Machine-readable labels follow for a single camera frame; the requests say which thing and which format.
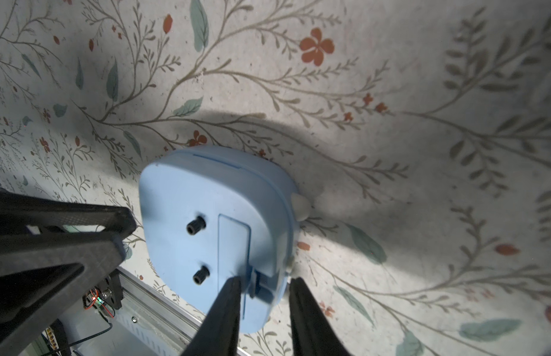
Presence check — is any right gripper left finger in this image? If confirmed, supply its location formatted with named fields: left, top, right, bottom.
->
left=181, top=277, right=241, bottom=356

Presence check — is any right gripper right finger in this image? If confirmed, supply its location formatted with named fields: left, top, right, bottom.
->
left=289, top=277, right=350, bottom=355

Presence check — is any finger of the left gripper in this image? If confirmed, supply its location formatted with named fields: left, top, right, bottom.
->
left=0, top=191, right=137, bottom=238
left=0, top=232, right=126, bottom=355

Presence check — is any light blue battery cover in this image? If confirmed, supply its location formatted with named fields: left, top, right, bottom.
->
left=218, top=214, right=258, bottom=324

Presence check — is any light blue alarm clock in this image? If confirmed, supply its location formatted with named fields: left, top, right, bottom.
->
left=139, top=145, right=311, bottom=334

